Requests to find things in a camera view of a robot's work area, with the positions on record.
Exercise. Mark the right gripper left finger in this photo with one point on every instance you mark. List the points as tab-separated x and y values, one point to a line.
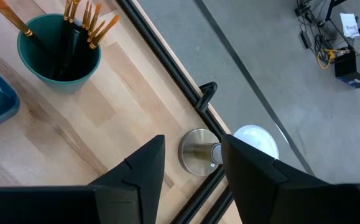
74	205

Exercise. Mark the white mushroom-shaped lamp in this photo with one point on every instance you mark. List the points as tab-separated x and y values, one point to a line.
198	152

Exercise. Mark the black floor box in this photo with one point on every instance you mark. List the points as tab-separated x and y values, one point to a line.
353	70

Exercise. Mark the blue plastic bin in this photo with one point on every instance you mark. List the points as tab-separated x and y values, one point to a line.
5	105

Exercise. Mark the dark green cup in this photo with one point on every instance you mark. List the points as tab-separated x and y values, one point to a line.
30	59

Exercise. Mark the black power brick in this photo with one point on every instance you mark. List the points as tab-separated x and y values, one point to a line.
305	39

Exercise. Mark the thick black paintbrush gold ferrule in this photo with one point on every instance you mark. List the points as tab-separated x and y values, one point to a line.
11	18

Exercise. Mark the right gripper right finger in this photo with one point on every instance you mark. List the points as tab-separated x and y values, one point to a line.
291	202

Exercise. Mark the white paper sheet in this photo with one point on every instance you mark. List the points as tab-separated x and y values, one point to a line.
349	25

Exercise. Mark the black frame clamp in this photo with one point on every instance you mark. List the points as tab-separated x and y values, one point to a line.
207	91

